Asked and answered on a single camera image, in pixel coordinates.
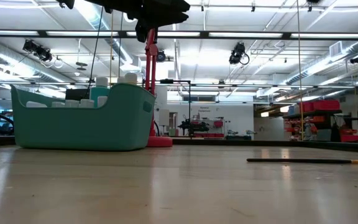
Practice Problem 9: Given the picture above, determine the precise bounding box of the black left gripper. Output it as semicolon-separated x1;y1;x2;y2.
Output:
84;0;191;44

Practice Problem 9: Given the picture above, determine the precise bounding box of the large teal paint bottle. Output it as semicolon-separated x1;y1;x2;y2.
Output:
89;77;111;108

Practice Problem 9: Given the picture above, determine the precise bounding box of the small light blue paint bottle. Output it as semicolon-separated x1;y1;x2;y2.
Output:
79;98;96;109

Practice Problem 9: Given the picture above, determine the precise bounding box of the teal plastic caddy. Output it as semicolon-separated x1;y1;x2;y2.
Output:
10;82;157;152

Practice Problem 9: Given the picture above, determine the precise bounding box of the small dark red paint bottle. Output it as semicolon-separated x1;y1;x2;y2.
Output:
96;95;109;108

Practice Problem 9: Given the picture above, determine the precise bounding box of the red desk lamp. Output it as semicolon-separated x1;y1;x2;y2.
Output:
144;27;174;148

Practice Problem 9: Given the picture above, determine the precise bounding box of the black monitor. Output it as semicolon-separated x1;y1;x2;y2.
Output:
65;88;90;101

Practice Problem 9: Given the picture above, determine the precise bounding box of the white shelf with red bins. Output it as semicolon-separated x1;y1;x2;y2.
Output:
188;115;226;139

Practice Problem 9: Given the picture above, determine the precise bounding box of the black tool cabinet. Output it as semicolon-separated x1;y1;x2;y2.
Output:
224;129;258;141

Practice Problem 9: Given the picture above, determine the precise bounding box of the parts bin rack cart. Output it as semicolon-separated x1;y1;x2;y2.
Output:
283;99;344;142

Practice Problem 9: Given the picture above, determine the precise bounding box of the thin black paintbrush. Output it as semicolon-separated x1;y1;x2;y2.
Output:
246;157;358;165

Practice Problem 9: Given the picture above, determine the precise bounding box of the black hanging cable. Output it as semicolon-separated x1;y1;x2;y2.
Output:
84;6;105;99

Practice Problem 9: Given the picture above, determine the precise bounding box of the black overhead camera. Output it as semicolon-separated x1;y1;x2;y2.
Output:
227;42;250;66

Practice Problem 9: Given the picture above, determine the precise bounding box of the black ceiling camera cluster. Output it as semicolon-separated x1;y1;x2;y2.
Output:
22;39;53;62

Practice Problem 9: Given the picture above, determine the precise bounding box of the yellow extension cord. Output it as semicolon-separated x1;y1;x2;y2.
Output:
295;0;305;141

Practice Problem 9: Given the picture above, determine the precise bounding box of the black aluminium table frame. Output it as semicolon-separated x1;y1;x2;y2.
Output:
0;29;358;156

